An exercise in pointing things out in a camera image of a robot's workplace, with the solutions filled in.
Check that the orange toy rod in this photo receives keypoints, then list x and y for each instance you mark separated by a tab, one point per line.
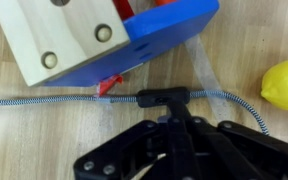
165	1

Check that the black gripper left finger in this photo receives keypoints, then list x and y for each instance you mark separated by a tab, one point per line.
134	150

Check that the red toy rod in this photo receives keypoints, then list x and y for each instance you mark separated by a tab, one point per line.
123	8

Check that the clear tape strip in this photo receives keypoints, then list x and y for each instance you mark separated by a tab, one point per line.
204	70

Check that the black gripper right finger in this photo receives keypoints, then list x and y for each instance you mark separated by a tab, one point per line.
237	153

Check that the red plastic piece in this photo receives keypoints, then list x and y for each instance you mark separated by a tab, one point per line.
109	85

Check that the wooden toy toolbox blue ends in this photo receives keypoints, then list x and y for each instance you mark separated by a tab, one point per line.
67	36

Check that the yellow lemon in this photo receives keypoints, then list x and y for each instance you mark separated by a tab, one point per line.
285	85

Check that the black inline lamp switch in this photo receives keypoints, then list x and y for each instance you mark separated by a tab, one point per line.
157	96

